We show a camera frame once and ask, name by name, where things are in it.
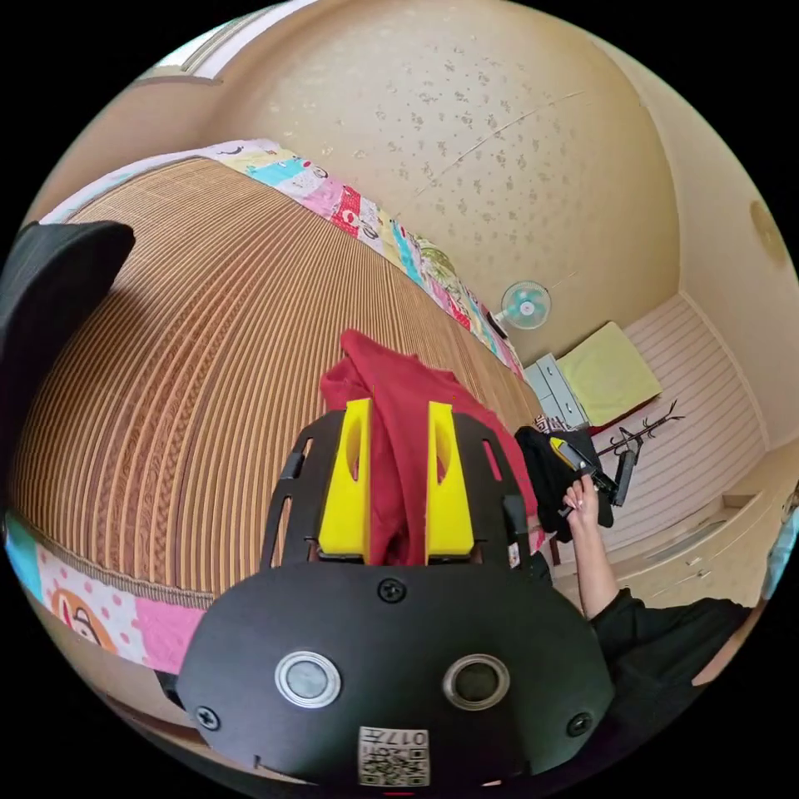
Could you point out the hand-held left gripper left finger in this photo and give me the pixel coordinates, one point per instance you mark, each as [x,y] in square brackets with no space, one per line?
[342,499]

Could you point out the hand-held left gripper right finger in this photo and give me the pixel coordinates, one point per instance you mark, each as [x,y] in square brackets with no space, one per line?
[451,512]

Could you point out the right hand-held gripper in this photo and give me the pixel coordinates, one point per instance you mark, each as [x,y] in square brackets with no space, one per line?
[596,477]

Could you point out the red long sleeve shirt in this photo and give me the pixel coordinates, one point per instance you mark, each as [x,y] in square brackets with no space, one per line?
[399,437]

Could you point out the person's right forearm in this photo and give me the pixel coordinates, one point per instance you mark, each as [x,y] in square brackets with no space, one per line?
[596,568]

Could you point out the person's right hand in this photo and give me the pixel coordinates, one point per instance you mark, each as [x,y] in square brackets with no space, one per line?
[583,507]

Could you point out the pile of clothes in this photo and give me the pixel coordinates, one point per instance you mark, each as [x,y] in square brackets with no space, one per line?
[542,480]

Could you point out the black coat rack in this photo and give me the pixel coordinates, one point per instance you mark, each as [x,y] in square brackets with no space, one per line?
[643,431]

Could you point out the grey cupboard with yellow cloth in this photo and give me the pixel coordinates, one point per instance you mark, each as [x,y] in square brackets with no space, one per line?
[608,374]

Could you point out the light blue fan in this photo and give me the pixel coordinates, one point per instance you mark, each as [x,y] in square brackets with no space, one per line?
[525,306]

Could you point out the white cupboard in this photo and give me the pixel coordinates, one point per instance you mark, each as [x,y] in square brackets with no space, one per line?
[686,549]

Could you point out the bed with woven mat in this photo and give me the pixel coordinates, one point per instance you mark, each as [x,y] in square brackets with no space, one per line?
[206,349]

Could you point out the person's body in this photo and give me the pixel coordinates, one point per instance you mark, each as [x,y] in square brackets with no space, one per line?
[662,674]

